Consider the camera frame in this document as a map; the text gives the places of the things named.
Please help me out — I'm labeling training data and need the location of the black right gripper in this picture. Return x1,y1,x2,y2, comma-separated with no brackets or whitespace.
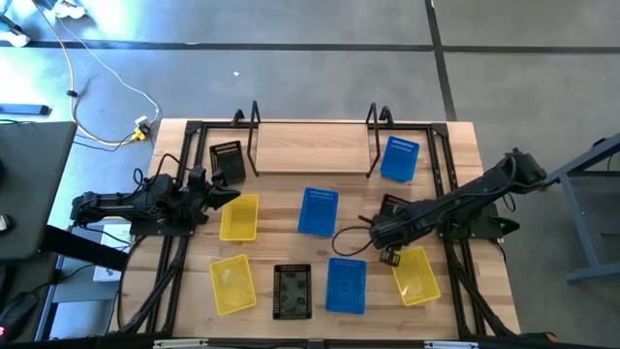
368,206,414,268

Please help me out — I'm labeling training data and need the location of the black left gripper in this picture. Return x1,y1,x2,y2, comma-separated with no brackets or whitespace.
181,169,242,225

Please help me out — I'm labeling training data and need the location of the yellow plastic basket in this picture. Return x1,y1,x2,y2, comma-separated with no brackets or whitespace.
219,193,261,242
209,253,259,317
390,246,443,307

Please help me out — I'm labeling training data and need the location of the black plastic basket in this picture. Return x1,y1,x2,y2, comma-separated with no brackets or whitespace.
271,263,313,321
377,192,412,218
208,140,247,187

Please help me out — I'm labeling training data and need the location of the blue plastic basket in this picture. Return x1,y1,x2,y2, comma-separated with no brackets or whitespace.
379,135,421,184
296,187,340,238
325,256,368,316

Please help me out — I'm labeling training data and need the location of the white label strip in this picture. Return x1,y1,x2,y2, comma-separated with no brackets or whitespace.
153,338,209,349
424,340,481,349

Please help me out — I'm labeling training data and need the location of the white and yellow power plug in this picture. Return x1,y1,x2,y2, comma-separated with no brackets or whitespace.
132,114,152,143

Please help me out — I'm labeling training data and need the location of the white paper sheet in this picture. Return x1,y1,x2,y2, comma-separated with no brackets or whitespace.
91,221,133,283

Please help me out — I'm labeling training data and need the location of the black desk crossbar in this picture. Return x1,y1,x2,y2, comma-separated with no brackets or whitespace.
38,225,131,272

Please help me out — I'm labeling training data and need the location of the grey desk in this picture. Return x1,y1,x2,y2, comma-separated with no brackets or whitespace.
0,120,78,263

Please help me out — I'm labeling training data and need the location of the black flat device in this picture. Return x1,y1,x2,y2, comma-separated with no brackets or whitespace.
0,103,51,117

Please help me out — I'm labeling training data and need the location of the black computer mouse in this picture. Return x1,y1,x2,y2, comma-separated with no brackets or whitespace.
0,290,40,343

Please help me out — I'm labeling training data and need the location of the white crumpled item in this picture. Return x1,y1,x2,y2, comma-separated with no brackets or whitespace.
51,0,87,20

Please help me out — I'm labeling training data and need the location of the white and blue item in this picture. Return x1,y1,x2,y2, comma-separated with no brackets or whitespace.
0,13,31,48

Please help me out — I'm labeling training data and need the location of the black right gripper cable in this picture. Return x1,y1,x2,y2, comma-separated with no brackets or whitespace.
331,224,388,258

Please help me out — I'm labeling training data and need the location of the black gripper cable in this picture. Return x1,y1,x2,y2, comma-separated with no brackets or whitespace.
131,152,195,195
331,224,388,258

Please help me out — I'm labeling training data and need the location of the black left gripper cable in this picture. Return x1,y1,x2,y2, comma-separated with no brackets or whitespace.
131,152,195,195

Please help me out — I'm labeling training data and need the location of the black aluminium table frame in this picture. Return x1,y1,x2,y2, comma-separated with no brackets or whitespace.
142,118,522,343

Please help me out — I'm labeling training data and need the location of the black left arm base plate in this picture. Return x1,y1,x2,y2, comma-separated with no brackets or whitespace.
128,212,198,238

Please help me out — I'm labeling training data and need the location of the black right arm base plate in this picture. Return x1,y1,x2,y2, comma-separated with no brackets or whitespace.
434,202,522,241

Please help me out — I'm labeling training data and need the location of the black cable sleeve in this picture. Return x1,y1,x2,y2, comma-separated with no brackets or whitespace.
115,236,191,335
443,239,517,338

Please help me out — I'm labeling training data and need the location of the wooden shelf with black frame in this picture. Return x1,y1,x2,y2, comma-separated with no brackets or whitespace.
245,100,394,179

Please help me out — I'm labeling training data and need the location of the white floor cable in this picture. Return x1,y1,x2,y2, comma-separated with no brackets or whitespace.
57,16,162,125

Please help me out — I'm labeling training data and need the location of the blue-grey metal table frame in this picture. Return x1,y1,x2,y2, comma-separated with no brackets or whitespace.
532,131,620,283

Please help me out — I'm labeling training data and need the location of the yellow floor cable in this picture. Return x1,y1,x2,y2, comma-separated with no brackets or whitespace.
32,0,146,146

